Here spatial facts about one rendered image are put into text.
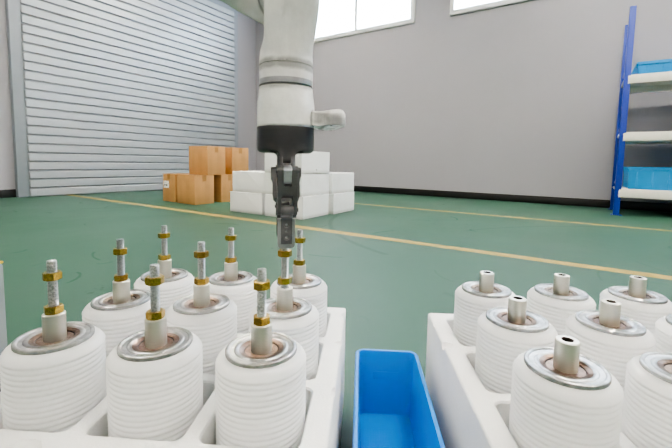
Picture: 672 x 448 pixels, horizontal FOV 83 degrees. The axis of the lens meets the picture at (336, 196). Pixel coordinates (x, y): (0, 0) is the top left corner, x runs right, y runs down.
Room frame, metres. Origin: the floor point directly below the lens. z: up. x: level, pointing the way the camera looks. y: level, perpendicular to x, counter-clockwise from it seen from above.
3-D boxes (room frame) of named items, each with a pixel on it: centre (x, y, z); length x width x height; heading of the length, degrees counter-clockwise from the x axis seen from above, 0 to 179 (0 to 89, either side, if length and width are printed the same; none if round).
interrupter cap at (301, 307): (0.51, 0.07, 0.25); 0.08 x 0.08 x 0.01
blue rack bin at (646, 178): (3.74, -3.06, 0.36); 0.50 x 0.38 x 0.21; 147
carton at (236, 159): (4.43, 1.21, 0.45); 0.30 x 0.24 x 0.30; 54
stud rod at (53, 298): (0.41, 0.31, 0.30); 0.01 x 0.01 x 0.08
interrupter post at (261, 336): (0.39, 0.08, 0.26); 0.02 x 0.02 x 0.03
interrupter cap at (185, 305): (0.52, 0.19, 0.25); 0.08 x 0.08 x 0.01
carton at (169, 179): (4.21, 1.72, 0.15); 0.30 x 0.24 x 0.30; 145
